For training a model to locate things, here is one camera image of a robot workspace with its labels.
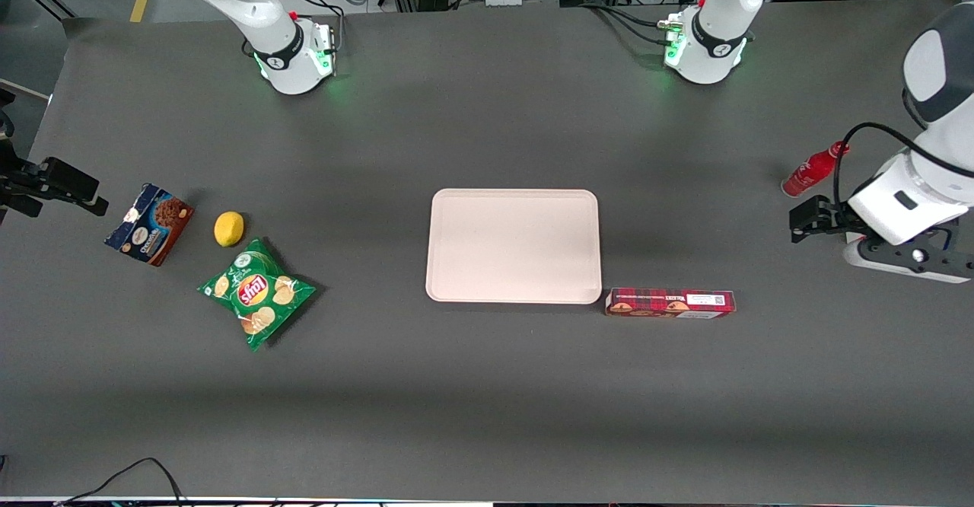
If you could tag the green chips bag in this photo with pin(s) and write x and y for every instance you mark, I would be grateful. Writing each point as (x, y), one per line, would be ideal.
(257, 294)

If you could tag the yellow lemon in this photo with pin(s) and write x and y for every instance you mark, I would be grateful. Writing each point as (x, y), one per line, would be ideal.
(229, 229)

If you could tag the red bottle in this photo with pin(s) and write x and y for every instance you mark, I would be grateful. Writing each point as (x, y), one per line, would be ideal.
(810, 172)

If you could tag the black camera on mount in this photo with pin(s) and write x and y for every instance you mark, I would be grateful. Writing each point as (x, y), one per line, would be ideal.
(65, 181)

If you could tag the beige plastic tray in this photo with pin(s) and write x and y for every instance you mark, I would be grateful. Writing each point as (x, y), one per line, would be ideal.
(514, 247)

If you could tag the red tartan cookie box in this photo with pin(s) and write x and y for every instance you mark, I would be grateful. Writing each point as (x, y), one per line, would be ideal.
(670, 303)

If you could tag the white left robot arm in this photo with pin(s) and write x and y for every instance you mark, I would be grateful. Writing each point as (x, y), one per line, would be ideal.
(711, 50)

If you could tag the white power strip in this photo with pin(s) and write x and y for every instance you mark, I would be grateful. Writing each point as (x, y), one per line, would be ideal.
(504, 0)

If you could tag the blue brown chocolate cookie box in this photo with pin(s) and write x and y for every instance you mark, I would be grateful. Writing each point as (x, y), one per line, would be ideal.
(150, 224)

